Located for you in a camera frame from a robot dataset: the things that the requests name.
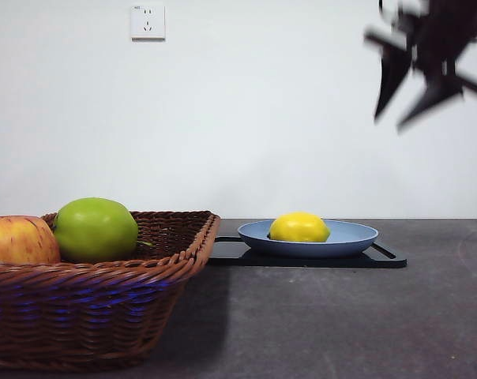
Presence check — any yellow lemon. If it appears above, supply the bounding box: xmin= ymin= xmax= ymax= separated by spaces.
xmin=268 ymin=212 xmax=331 ymax=243

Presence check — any blue round plate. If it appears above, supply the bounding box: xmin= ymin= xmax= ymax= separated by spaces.
xmin=237 ymin=219 xmax=380 ymax=260

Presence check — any brown wicker basket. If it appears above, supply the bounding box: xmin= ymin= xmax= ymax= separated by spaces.
xmin=0 ymin=210 xmax=223 ymax=372

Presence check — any black flat tray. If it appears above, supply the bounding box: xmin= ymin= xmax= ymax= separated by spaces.
xmin=208 ymin=235 xmax=408 ymax=269

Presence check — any green apple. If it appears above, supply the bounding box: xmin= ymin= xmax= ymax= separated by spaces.
xmin=52 ymin=197 xmax=140 ymax=263

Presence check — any red yellow apple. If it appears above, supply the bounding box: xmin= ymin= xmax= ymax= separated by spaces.
xmin=0 ymin=215 xmax=62 ymax=265

